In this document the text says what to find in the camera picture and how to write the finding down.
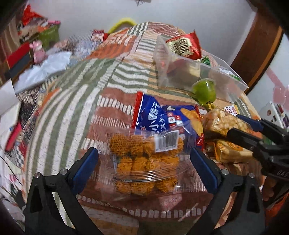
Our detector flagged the green jelly cup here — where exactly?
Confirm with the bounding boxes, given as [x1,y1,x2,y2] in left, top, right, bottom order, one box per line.
[191,78,217,106]

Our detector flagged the wooden door frame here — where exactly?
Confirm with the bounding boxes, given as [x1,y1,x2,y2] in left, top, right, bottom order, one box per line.
[231,1,283,94]

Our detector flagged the puffed rice snack packet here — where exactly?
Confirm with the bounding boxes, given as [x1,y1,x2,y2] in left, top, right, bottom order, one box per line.
[202,108,253,137]

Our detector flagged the yellow fuzzy hoop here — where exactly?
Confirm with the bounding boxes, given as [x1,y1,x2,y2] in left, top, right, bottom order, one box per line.
[107,18,137,34]

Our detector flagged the pink plush toy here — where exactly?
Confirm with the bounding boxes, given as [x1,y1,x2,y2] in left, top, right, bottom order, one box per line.
[29,40,47,64]

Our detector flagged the clear plastic storage bin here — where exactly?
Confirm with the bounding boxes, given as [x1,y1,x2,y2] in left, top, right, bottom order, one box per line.
[153,36,248,102]

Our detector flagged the green cardboard box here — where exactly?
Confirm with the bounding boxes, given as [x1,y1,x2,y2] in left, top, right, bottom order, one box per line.
[36,24,60,50]

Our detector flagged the clear tub orange snacks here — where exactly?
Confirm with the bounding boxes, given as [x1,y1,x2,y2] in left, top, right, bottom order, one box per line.
[94,126,197,201]

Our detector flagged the orange cookie packet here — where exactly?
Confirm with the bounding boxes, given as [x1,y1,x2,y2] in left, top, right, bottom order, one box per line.
[214,140,253,164]

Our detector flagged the blue rice cracker bag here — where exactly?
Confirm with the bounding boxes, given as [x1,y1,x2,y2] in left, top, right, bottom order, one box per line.
[131,91,204,150]

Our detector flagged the red chinese snack bag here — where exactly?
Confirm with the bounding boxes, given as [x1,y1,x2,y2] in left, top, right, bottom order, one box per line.
[166,31,202,60]

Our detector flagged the red flat box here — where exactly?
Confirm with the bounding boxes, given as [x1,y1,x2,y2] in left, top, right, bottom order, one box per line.
[6,42,30,69]

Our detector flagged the patchwork striped blanket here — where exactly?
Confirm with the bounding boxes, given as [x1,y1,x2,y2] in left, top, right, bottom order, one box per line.
[24,22,263,234]

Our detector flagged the person's right hand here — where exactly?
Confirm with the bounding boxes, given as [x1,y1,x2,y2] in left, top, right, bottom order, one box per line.
[262,176,277,201]

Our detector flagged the white plastic bag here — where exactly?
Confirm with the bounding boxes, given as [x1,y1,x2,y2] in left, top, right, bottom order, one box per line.
[14,52,71,94]

